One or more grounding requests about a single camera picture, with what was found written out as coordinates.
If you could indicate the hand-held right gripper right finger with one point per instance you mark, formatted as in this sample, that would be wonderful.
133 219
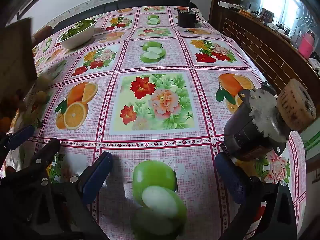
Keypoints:
230 177

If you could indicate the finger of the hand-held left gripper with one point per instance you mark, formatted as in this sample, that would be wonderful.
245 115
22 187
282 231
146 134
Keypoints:
42 158
20 135

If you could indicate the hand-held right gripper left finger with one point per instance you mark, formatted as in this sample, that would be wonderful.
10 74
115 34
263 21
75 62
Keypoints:
96 177

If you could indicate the cardboard box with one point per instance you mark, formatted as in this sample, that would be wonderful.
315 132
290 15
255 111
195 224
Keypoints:
17 52

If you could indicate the grey motor with wooden wheel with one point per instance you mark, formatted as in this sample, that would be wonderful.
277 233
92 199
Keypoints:
250 130

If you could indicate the white bowl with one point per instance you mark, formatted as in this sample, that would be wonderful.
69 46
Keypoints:
80 40

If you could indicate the green leafy vegetables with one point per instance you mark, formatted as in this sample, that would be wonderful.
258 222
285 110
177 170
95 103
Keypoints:
77 28

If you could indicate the wooden brick-pattern counter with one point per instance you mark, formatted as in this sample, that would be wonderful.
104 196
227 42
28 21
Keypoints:
262 47

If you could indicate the pink fruit flower printed tablecloth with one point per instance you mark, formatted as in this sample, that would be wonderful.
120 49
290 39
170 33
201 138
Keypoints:
160 55

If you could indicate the pink bottle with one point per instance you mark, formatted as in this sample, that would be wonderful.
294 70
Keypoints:
305 46

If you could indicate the long white box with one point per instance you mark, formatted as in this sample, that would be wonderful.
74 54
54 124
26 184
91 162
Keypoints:
226 4

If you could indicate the black leather sofa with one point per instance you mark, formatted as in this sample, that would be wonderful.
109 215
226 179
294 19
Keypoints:
140 3

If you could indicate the bright window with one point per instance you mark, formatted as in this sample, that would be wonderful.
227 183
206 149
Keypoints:
282 2

